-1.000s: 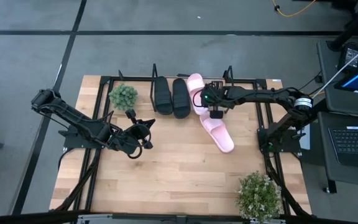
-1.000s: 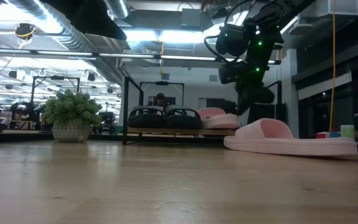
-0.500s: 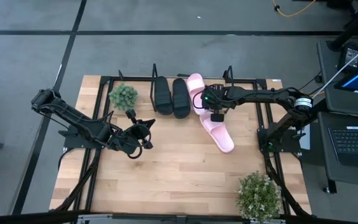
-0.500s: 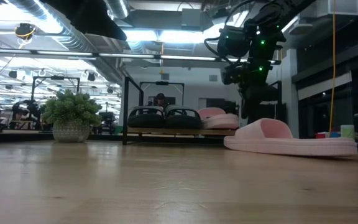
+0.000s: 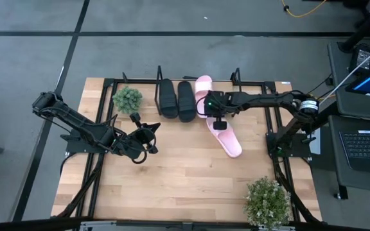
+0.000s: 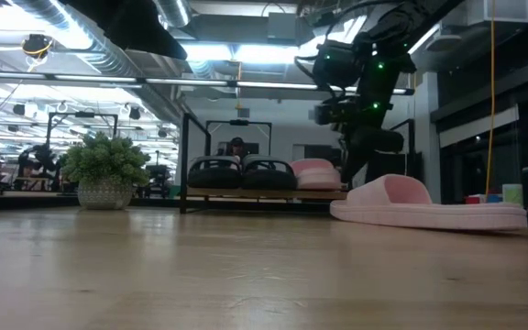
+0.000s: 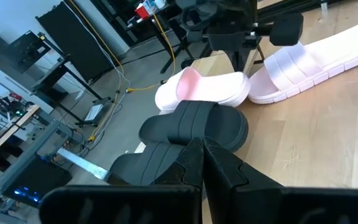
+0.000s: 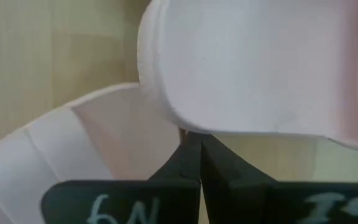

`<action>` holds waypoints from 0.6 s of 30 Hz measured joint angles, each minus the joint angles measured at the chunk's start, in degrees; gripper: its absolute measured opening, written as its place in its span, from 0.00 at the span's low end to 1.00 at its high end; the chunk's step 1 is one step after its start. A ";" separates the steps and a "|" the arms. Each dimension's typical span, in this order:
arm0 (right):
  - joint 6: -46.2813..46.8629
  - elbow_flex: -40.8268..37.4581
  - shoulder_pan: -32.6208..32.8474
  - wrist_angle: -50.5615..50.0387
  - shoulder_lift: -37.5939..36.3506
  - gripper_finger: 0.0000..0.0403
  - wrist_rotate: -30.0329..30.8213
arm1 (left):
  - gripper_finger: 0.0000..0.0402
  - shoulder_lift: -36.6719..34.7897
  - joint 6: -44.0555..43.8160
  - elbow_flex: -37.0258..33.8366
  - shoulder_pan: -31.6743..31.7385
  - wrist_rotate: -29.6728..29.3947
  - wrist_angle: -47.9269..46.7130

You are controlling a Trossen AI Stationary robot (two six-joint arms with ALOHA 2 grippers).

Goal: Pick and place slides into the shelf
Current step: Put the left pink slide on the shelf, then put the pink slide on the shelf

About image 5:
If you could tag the small green potted plant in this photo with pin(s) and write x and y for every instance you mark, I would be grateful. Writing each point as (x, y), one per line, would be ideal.
(127, 99)

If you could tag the black rubber slide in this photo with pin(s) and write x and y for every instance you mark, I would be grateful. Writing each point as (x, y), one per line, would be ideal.
(168, 99)
(186, 102)

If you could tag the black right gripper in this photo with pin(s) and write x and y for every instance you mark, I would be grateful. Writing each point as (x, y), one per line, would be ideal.
(217, 104)

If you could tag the black laptop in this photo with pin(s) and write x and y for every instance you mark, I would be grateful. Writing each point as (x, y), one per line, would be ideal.
(365, 144)

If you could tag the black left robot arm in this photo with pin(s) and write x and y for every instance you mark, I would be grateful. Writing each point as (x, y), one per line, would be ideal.
(75, 122)

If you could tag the laptop computer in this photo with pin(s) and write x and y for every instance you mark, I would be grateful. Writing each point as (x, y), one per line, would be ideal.
(340, 96)

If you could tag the black power adapter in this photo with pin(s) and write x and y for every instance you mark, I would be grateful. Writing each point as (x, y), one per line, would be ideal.
(361, 57)

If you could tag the black desk leg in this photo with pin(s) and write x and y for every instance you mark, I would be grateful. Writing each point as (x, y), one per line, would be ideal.
(365, 29)

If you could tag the large flowering potted plant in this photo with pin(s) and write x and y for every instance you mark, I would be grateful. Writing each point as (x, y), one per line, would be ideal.
(267, 202)

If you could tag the pink rubber slide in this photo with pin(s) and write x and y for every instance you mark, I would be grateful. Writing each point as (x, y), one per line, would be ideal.
(202, 85)
(228, 141)

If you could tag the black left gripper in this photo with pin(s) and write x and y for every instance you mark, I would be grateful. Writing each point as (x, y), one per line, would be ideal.
(128, 144)

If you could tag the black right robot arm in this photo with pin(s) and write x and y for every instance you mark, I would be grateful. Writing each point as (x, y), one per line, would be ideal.
(268, 99)

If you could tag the black overhead rig bar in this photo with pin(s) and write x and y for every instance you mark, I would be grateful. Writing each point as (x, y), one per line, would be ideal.
(27, 224)

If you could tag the black aluminium table frame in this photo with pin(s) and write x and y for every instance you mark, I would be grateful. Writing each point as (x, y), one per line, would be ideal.
(109, 82)

